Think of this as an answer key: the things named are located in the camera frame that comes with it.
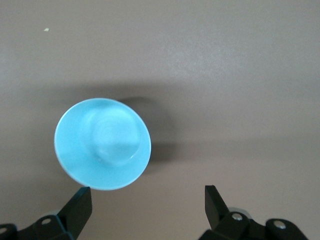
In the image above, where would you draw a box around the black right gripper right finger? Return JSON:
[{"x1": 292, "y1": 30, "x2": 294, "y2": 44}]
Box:
[{"x1": 199, "y1": 184, "x2": 266, "y2": 240}]

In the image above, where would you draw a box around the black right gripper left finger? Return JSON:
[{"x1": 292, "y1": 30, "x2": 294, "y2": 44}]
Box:
[{"x1": 17, "y1": 186, "x2": 93, "y2": 240}]

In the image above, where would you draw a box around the light blue bowl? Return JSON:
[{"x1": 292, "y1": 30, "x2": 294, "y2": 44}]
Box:
[{"x1": 53, "y1": 97, "x2": 153, "y2": 192}]

